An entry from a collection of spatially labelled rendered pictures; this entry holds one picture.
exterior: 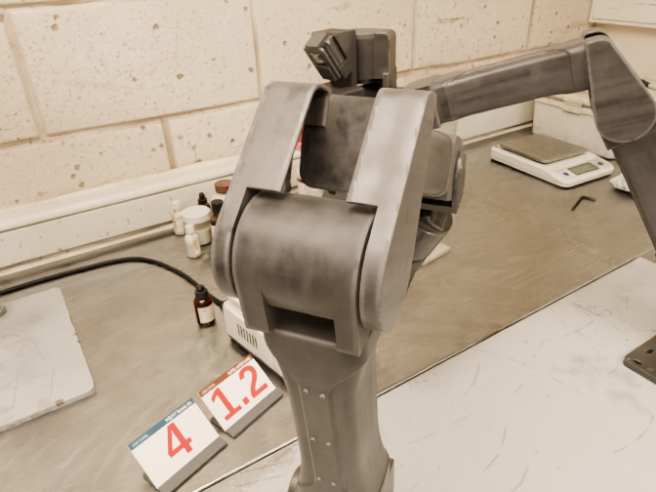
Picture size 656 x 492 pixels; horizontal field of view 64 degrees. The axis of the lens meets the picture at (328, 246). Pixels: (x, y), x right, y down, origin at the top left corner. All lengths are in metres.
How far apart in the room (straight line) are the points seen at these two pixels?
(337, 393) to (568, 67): 0.50
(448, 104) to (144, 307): 0.58
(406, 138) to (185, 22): 0.91
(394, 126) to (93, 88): 0.89
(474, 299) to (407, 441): 0.32
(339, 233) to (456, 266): 0.76
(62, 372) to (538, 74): 0.74
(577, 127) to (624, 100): 0.94
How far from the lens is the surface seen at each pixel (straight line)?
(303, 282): 0.25
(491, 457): 0.68
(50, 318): 0.97
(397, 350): 0.79
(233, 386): 0.71
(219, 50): 1.17
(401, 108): 0.27
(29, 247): 1.14
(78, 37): 1.09
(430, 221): 0.52
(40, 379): 0.85
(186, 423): 0.69
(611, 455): 0.73
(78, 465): 0.73
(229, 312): 0.78
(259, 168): 0.27
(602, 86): 0.69
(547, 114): 1.69
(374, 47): 0.73
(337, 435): 0.35
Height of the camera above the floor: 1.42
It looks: 30 degrees down
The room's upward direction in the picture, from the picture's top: 2 degrees counter-clockwise
